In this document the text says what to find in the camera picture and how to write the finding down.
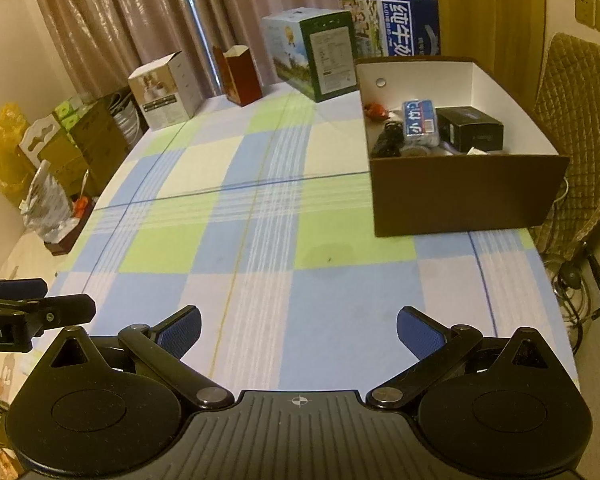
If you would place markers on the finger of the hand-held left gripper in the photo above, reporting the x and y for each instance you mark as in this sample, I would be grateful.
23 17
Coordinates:
65 309
22 289

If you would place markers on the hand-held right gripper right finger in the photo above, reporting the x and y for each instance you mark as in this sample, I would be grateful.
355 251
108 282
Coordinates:
420 334

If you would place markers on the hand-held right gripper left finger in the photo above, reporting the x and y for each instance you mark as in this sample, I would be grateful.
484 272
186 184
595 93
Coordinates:
180 331

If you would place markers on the brown cardboard storage box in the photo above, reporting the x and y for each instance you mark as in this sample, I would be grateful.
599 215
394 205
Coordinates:
455 200

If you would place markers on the small grey-white object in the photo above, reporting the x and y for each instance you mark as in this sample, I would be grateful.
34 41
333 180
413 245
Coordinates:
387 140

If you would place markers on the black product box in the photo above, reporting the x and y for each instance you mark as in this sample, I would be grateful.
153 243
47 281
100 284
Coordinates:
470 130

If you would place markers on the blue tissue pack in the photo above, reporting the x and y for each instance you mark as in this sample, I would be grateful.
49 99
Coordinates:
420 122

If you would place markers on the red snack packet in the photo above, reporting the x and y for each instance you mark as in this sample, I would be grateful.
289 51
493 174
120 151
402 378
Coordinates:
375 111

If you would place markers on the dark wooden tray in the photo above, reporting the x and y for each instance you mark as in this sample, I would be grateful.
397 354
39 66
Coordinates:
67 237

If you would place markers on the white plastic bag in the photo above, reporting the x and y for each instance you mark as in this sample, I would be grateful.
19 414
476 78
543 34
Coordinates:
45 200

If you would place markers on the checked tablecloth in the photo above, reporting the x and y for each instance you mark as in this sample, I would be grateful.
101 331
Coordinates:
305 285

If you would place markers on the small brown cardboard box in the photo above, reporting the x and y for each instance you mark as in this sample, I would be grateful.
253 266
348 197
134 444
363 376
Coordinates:
62 165

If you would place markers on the yellow plastic bag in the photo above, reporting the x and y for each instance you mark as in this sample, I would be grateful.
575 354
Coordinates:
2 155

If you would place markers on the large brown cardboard box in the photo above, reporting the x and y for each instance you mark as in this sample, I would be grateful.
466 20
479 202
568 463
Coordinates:
100 145

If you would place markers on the green tissue packs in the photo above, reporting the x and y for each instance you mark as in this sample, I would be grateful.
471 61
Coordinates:
72 110

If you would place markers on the stack of white bowls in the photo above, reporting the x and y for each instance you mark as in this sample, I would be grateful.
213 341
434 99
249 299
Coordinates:
125 117

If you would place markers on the white product box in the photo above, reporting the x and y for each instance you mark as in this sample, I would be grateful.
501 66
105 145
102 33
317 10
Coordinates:
170 100

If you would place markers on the dark red paper bag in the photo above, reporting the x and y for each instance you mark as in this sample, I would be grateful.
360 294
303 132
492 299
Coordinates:
242 80

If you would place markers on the chair with quilted cover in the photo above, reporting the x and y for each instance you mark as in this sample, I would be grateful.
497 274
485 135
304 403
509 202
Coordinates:
585 110

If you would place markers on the green carton box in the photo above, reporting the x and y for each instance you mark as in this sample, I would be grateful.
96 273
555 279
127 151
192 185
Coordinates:
330 55

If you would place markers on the beige curtain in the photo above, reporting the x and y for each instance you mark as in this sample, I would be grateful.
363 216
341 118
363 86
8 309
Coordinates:
120 10

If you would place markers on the blue carton box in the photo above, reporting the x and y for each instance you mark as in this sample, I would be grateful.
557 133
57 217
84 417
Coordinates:
405 20

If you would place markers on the wooden door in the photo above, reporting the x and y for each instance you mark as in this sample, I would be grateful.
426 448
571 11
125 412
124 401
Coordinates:
480 5

